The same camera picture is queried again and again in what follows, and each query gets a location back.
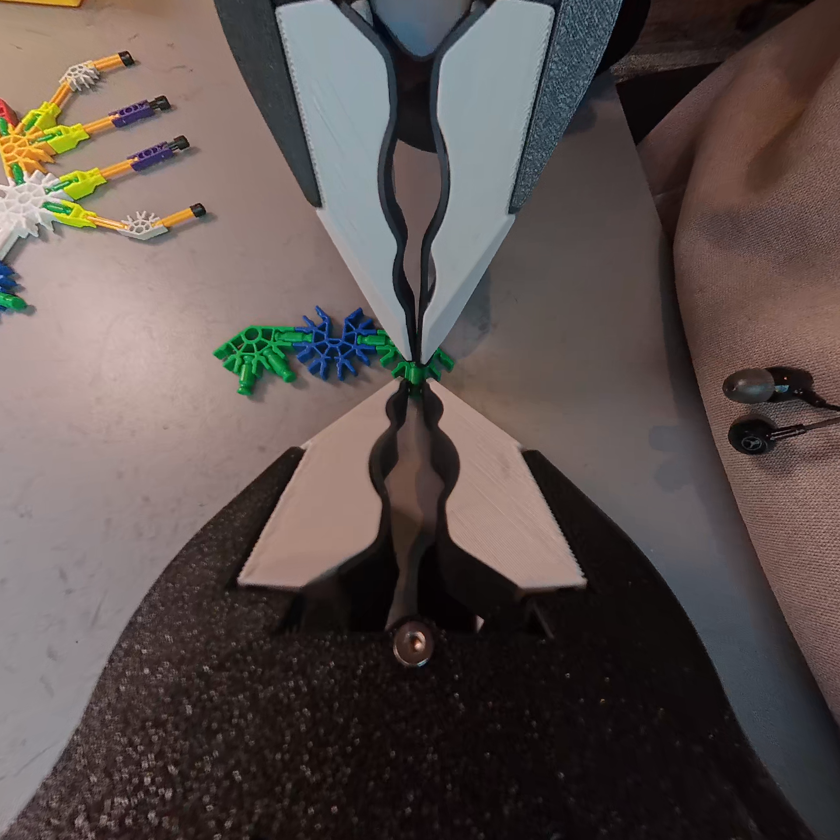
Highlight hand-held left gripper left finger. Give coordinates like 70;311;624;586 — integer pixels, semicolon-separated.
236;379;412;597

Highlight green and blue toy assembly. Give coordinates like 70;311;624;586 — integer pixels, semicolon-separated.
213;306;455;396

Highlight multicoloured toy hand assembly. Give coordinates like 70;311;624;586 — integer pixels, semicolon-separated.
0;51;207;317

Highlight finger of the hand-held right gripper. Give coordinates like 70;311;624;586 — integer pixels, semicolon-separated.
415;0;559;367
274;0;421;362

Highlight person's beige sweatshirt torso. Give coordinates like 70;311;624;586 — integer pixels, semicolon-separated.
637;0;840;690

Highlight grey desk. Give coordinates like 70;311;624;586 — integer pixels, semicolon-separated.
0;0;840;828

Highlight black wired earphones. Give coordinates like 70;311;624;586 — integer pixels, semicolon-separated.
722;366;840;457

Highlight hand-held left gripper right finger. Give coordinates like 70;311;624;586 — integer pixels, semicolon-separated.
420;381;588;598

